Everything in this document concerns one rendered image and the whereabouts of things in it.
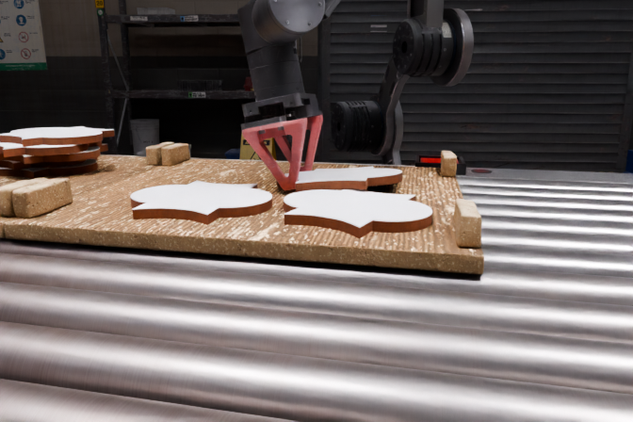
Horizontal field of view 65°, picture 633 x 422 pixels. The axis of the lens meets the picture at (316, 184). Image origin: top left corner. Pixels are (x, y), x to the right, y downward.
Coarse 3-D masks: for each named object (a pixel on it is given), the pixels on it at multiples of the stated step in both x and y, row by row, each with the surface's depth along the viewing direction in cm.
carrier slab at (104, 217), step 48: (96, 192) 55; (288, 192) 55; (384, 192) 55; (432, 192) 55; (48, 240) 43; (96, 240) 42; (144, 240) 41; (192, 240) 40; (240, 240) 39; (288, 240) 39; (336, 240) 39; (384, 240) 39; (432, 240) 39
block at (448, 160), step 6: (444, 156) 63; (450, 156) 62; (456, 156) 63; (444, 162) 62; (450, 162) 62; (456, 162) 62; (444, 168) 63; (450, 168) 62; (456, 168) 63; (444, 174) 63; (450, 174) 63
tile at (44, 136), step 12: (12, 132) 66; (24, 132) 66; (36, 132) 66; (48, 132) 66; (60, 132) 66; (72, 132) 66; (84, 132) 66; (96, 132) 66; (108, 132) 69; (24, 144) 60; (36, 144) 61; (48, 144) 61; (60, 144) 61; (72, 144) 62
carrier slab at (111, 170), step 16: (112, 160) 75; (128, 160) 75; (144, 160) 75; (0, 176) 63; (48, 176) 63; (64, 176) 63; (80, 176) 63; (96, 176) 63; (112, 176) 63; (128, 176) 64; (80, 192) 55; (0, 224) 44
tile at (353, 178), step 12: (360, 168) 61; (372, 168) 61; (276, 180) 57; (300, 180) 53; (312, 180) 52; (324, 180) 52; (336, 180) 52; (348, 180) 51; (360, 180) 50; (372, 180) 52; (384, 180) 53; (396, 180) 54
